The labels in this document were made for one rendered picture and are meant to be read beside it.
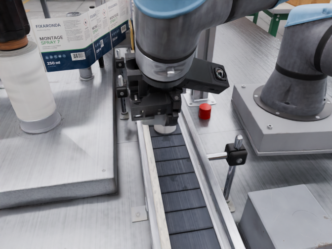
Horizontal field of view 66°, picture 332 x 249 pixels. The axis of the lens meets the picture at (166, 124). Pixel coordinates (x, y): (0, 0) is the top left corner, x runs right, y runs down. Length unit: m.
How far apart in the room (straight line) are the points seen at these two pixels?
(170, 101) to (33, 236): 0.33
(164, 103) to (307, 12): 0.36
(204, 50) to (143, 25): 0.46
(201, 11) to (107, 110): 0.46
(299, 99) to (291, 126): 0.07
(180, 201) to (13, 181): 0.31
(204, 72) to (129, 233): 0.30
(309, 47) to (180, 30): 0.39
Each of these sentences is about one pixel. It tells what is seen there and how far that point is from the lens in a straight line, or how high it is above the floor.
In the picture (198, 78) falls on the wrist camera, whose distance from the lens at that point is 0.39.
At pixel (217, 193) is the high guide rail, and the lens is 0.37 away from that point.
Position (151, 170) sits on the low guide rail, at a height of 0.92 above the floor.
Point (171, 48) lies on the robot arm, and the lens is 0.28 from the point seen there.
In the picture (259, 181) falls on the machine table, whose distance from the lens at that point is 0.58.
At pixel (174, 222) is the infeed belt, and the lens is 0.43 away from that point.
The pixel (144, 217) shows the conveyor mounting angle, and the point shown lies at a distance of 0.49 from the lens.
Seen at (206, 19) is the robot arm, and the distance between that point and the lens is 0.27.
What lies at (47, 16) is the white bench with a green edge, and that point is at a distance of 3.47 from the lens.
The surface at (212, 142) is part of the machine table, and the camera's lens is 0.64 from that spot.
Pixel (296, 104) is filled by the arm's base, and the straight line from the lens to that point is 0.66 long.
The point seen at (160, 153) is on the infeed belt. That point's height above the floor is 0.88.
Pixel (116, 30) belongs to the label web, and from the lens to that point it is 0.94.
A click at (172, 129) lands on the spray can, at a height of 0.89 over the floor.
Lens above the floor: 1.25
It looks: 38 degrees down
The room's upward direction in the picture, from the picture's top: straight up
